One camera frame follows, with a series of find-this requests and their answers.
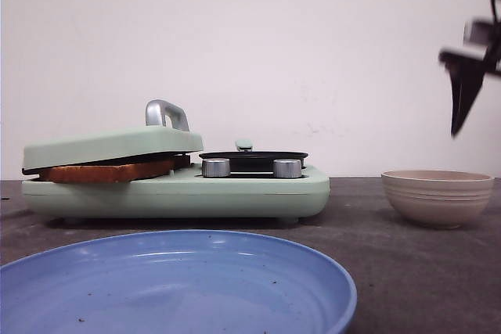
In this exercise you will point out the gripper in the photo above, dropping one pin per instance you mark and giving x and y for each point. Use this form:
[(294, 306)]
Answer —
[(466, 72)]

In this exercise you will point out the beige ribbed bowl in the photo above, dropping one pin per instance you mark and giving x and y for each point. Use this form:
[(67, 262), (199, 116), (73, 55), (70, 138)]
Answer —
[(438, 199)]

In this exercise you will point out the mint breakfast maker lid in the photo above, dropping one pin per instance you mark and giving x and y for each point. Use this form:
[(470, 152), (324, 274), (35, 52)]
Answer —
[(166, 131)]

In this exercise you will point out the bread slice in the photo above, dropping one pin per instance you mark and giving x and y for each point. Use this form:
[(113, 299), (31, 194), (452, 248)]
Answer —
[(107, 174), (181, 161)]

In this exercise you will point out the mint green breakfast maker base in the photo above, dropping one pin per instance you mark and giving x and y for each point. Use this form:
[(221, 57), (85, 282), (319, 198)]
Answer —
[(184, 193)]

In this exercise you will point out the right silver control knob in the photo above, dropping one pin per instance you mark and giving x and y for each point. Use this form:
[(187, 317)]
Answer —
[(287, 168)]

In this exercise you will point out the silver control knob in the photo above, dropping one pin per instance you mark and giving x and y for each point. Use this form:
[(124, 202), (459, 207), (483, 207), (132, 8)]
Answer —
[(287, 168), (216, 168)]

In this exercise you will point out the small black frying pan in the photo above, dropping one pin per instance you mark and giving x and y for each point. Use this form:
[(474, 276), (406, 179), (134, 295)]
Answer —
[(249, 160)]

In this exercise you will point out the left silver control knob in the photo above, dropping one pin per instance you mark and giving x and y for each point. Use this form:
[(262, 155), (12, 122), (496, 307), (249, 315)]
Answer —
[(216, 168)]

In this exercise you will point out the blue plate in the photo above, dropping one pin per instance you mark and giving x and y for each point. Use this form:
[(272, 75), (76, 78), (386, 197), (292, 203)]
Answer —
[(188, 281)]

